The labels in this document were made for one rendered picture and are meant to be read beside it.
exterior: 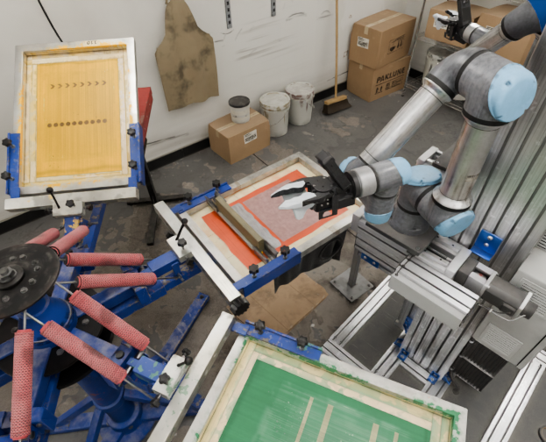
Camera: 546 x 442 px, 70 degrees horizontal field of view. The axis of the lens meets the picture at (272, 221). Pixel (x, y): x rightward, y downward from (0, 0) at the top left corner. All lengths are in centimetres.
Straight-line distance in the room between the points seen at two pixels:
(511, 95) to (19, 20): 287
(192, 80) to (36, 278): 259
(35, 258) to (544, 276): 169
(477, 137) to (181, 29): 278
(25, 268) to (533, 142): 160
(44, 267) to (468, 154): 132
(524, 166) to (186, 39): 280
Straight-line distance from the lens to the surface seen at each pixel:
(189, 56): 360
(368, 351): 237
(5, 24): 322
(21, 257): 153
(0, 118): 340
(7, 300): 144
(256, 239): 166
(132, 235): 334
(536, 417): 252
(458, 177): 121
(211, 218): 192
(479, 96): 108
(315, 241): 175
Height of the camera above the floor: 229
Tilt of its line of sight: 45 degrees down
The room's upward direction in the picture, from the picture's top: 2 degrees counter-clockwise
